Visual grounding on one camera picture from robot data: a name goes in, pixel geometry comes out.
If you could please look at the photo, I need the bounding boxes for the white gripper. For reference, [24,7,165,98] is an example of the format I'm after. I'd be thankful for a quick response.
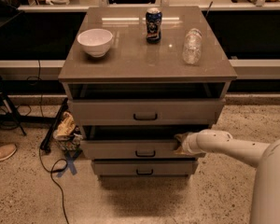
[174,133,200,155]

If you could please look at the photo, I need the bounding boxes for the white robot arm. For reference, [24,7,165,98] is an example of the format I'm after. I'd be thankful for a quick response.
[175,129,280,224]

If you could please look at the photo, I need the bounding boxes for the grey top drawer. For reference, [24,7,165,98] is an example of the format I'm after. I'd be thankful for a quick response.
[68,99,225,126]

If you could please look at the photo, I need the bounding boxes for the grey drawer cabinet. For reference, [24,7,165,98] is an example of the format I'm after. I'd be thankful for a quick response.
[57,6,238,180]

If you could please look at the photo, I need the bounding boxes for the clear plastic water bottle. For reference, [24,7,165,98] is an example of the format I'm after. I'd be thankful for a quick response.
[182,28,203,64]

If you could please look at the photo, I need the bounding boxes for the patterned small box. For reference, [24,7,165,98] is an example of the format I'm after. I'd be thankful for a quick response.
[56,134,83,151]

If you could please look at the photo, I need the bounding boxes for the blue tape cross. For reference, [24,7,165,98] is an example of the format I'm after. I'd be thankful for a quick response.
[57,150,82,177]

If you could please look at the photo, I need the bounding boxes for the crumpled snack bag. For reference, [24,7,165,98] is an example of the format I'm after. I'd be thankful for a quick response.
[53,111,76,141]

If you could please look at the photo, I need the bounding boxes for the blue soda can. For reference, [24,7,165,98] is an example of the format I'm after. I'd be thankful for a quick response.
[146,7,162,44]

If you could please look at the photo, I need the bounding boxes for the white ceramic bowl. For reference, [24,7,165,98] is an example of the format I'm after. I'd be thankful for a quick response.
[77,29,113,58]

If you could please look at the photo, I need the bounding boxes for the black power strip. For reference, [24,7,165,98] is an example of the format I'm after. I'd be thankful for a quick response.
[40,98,67,153]

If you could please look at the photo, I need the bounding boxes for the black tripod stand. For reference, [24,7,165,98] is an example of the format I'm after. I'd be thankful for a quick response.
[0,77,56,135]

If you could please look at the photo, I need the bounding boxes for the tan shoe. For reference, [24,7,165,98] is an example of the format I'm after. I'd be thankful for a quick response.
[0,144,17,161]

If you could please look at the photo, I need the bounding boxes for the black floor cable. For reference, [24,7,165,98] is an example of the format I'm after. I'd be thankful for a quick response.
[25,59,71,224]

